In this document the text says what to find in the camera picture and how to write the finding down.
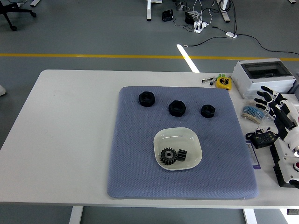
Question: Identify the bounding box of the blue-grey quilted mat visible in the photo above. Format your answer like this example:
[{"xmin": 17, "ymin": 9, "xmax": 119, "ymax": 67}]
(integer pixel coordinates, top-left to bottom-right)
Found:
[{"xmin": 107, "ymin": 86, "xmax": 259, "ymax": 199}]

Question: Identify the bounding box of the clear plastic bag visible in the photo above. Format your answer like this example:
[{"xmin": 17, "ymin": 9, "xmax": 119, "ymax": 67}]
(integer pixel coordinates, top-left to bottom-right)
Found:
[{"xmin": 240, "ymin": 92, "xmax": 278, "ymax": 124}]

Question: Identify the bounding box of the black digital meter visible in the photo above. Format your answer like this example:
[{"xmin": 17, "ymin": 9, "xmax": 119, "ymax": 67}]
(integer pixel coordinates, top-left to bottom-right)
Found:
[{"xmin": 245, "ymin": 127, "xmax": 280, "ymax": 149}]

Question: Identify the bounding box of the purple printed card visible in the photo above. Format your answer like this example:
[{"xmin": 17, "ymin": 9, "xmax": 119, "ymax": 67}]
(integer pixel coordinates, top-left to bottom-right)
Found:
[{"xmin": 245, "ymin": 142, "xmax": 260, "ymax": 170}]

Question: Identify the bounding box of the white square dish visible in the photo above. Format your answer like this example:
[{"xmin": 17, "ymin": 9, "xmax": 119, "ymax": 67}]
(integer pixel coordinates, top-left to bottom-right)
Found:
[{"xmin": 153, "ymin": 126, "xmax": 203, "ymax": 171}]

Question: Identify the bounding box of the white desk leg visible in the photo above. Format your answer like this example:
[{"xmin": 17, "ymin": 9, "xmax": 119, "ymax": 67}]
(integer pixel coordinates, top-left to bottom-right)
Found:
[
  {"xmin": 216, "ymin": 0, "xmax": 231, "ymax": 23},
  {"xmin": 146, "ymin": 0, "xmax": 163, "ymax": 21}
]

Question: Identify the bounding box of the flat white box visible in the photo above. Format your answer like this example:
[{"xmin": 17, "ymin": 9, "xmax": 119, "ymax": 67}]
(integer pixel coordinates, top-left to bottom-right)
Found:
[{"xmin": 279, "ymin": 92, "xmax": 299, "ymax": 103}]

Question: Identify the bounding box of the small black gear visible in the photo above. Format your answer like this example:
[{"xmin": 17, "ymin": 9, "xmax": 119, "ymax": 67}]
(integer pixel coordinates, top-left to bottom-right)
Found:
[{"xmin": 177, "ymin": 149, "xmax": 188, "ymax": 163}]

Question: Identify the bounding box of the long black floor cable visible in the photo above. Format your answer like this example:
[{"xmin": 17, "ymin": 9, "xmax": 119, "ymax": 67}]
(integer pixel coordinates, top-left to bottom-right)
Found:
[{"xmin": 183, "ymin": 34, "xmax": 299, "ymax": 56}]

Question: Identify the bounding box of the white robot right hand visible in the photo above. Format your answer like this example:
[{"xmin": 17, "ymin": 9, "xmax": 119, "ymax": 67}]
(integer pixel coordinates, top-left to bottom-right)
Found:
[{"xmin": 254, "ymin": 85, "xmax": 299, "ymax": 151}]

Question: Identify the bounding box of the white power strip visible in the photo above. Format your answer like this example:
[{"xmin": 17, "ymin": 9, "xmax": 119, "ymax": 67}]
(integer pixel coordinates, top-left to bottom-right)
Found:
[{"xmin": 193, "ymin": 21, "xmax": 208, "ymax": 33}]

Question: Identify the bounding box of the large black bevel gear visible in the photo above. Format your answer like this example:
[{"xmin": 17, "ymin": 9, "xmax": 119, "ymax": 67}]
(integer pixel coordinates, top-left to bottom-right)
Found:
[{"xmin": 160, "ymin": 147, "xmax": 178, "ymax": 166}]

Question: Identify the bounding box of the black charger block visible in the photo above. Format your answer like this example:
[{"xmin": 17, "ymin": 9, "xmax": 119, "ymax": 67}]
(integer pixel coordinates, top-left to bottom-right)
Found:
[{"xmin": 184, "ymin": 11, "xmax": 196, "ymax": 25}]

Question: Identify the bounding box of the black office chair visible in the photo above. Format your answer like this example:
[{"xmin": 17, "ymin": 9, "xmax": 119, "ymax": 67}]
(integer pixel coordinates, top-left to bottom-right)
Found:
[{"xmin": 0, "ymin": 0, "xmax": 37, "ymax": 32}]

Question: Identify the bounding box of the small black hex nut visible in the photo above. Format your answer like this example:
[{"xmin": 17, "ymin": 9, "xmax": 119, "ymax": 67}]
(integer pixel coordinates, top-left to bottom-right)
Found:
[{"xmin": 200, "ymin": 104, "xmax": 216, "ymax": 119}]

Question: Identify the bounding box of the white table leg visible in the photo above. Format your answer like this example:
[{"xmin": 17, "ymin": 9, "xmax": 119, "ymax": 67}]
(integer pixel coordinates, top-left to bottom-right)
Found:
[
  {"xmin": 242, "ymin": 208, "xmax": 257, "ymax": 224},
  {"xmin": 69, "ymin": 206, "xmax": 84, "ymax": 224}
]

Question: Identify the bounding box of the large black hex nut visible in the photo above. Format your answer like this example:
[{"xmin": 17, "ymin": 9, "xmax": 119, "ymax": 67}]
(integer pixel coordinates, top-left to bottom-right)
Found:
[
  {"xmin": 169, "ymin": 100, "xmax": 186, "ymax": 117},
  {"xmin": 139, "ymin": 91, "xmax": 156, "ymax": 107}
]

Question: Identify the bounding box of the grey electrical enclosure box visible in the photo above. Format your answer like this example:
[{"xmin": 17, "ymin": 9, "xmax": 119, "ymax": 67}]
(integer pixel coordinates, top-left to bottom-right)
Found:
[{"xmin": 231, "ymin": 58, "xmax": 297, "ymax": 100}]

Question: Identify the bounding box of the beige bristle strip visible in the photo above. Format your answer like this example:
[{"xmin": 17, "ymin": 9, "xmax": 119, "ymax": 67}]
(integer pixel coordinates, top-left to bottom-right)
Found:
[{"xmin": 240, "ymin": 113, "xmax": 261, "ymax": 124}]

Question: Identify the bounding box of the yellow tape measure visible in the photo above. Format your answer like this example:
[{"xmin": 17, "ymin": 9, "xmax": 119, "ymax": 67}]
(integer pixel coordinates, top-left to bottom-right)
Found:
[{"xmin": 215, "ymin": 77, "xmax": 232, "ymax": 91}]

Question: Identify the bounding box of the black power adapter box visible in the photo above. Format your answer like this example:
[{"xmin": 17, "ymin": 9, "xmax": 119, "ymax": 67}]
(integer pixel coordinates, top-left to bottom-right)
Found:
[{"xmin": 162, "ymin": 9, "xmax": 174, "ymax": 22}]

